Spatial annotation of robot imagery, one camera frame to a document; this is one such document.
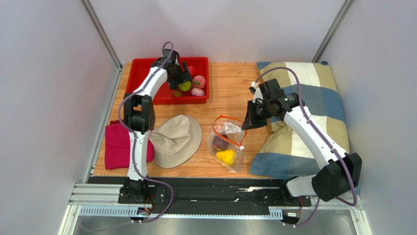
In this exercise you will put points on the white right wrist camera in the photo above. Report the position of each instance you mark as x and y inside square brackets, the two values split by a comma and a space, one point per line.
[255, 90]

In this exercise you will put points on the pink fake onion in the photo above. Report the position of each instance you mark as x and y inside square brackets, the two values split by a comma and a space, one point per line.
[197, 92]

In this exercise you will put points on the red fake strawberry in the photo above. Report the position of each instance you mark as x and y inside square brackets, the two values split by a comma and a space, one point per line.
[192, 71]

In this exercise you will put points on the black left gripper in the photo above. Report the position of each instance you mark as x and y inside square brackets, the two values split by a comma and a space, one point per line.
[185, 76]

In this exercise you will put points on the beige bucket hat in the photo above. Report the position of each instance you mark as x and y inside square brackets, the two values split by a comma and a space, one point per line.
[176, 141]

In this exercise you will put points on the aluminium frame rail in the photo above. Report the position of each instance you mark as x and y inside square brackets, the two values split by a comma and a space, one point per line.
[93, 209]

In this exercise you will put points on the yellow fake lemon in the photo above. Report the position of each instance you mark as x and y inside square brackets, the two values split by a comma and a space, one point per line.
[226, 156]

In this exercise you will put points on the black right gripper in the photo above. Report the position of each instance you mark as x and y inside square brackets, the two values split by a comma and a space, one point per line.
[251, 114]

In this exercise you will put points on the clear zip top bag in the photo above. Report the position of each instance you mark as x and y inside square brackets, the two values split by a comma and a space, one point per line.
[229, 128]

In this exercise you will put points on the magenta folded cloth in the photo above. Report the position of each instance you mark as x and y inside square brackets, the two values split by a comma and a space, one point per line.
[117, 147]

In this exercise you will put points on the brown fake kiwi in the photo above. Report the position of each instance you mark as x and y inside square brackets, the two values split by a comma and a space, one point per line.
[177, 93]

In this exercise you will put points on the checkered blue beige pillow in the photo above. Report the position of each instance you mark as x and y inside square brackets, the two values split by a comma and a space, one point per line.
[284, 155]

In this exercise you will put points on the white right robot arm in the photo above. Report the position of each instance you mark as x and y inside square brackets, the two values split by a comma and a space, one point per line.
[339, 171]

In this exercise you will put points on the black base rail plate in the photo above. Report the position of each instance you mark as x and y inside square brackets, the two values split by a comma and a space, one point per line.
[204, 196]

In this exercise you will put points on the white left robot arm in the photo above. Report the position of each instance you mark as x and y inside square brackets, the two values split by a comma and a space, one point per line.
[139, 117]

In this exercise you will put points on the pink fake peach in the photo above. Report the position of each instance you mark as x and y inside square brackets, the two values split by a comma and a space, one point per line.
[199, 82]

